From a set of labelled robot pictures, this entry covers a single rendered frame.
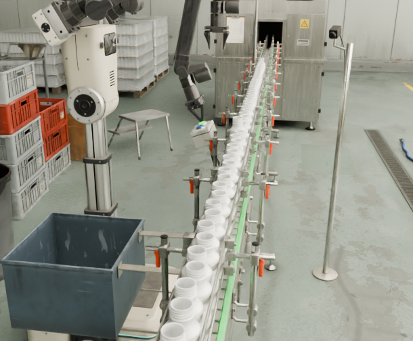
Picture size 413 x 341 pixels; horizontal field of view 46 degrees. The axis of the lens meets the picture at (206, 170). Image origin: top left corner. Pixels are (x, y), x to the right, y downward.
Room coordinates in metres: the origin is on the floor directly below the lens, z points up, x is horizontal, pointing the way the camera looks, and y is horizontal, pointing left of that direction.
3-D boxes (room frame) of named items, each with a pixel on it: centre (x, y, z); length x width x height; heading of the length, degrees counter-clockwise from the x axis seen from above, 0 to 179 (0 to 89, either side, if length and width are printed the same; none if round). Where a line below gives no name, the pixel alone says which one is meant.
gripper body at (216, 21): (2.23, -0.04, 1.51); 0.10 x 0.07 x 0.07; 82
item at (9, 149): (3.62, 1.58, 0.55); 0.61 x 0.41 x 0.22; 179
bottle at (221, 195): (1.11, -0.03, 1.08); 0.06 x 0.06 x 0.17
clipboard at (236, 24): (6.10, -0.33, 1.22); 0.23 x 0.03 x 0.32; 82
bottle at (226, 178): (1.22, -0.05, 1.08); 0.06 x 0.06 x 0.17
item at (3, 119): (3.63, 1.58, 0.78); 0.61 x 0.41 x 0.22; 178
